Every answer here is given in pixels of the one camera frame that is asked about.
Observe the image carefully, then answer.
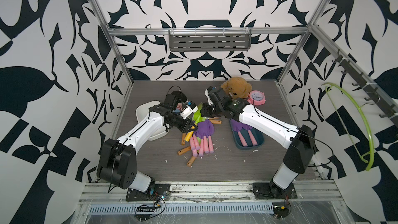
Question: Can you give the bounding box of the brown plush dog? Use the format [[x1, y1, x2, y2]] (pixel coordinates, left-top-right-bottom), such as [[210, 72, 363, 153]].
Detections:
[[221, 77, 252, 99]]

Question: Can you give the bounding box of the pink alarm clock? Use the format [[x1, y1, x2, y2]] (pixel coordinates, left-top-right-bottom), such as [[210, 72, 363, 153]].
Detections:
[[247, 90, 266, 106]]

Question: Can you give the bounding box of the grey hook rail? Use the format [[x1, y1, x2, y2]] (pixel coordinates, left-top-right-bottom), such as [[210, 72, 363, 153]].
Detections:
[[333, 49, 398, 127]]

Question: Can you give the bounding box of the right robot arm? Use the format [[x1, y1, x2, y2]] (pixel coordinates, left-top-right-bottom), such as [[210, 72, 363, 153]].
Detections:
[[201, 87, 316, 199]]

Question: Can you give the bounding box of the purple shovel pink handle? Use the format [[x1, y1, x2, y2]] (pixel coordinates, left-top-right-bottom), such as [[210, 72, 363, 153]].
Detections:
[[230, 119, 259, 150], [196, 119, 215, 157], [190, 134, 200, 157]]

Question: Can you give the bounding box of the plush doll black hair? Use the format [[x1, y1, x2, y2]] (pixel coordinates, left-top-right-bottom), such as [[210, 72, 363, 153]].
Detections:
[[171, 91, 187, 113]]

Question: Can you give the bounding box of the teal storage box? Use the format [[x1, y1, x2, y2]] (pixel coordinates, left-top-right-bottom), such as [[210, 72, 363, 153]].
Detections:
[[229, 119, 264, 150]]

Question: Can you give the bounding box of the white storage box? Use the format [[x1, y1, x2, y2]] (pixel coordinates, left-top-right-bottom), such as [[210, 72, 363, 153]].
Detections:
[[135, 100, 170, 141]]

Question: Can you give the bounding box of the green shovel wooden handle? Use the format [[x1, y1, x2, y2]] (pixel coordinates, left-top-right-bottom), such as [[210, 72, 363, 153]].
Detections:
[[208, 118, 222, 124], [180, 133, 186, 146]]

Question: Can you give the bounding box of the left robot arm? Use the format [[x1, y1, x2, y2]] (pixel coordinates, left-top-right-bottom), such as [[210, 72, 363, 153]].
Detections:
[[96, 112, 198, 196]]

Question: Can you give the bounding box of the green shovel yellow handle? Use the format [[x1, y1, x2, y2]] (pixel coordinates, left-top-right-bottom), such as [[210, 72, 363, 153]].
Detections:
[[193, 110, 206, 125]]

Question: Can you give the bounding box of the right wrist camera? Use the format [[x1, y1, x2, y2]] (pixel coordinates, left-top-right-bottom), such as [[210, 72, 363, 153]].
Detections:
[[205, 87, 217, 105]]

